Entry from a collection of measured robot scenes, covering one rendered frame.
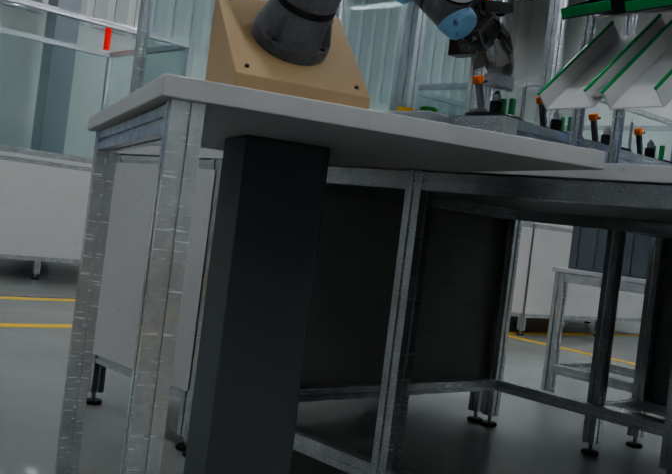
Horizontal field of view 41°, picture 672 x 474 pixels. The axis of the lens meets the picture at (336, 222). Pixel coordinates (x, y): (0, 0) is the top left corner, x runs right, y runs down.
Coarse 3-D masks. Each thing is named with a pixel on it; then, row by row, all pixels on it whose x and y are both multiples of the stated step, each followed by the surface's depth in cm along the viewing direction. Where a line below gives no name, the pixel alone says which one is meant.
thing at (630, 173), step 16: (512, 176) 177; (528, 176) 172; (544, 176) 167; (560, 176) 165; (576, 176) 162; (592, 176) 160; (608, 176) 157; (624, 176) 155; (640, 176) 153; (656, 176) 151; (528, 208) 319; (544, 208) 303; (560, 208) 289; (576, 208) 275; (592, 208) 263; (608, 208) 252; (624, 208) 242; (640, 208) 232
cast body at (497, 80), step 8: (488, 72) 210; (496, 72) 208; (504, 72) 207; (488, 80) 208; (496, 80) 206; (504, 80) 207; (512, 80) 209; (496, 88) 211; (504, 88) 209; (512, 88) 210
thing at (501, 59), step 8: (496, 40) 203; (496, 48) 203; (504, 48) 204; (496, 56) 203; (504, 56) 205; (512, 56) 205; (496, 64) 203; (504, 64) 204; (512, 64) 206; (512, 72) 208
